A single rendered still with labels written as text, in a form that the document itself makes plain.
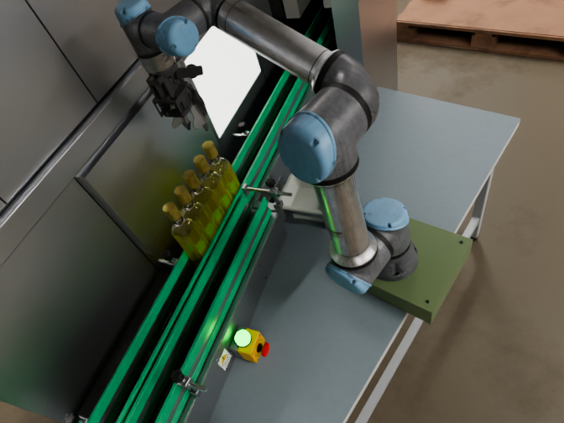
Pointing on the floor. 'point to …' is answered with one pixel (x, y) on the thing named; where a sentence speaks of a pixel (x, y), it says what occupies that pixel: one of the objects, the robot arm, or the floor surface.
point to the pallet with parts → (486, 24)
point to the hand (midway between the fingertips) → (197, 124)
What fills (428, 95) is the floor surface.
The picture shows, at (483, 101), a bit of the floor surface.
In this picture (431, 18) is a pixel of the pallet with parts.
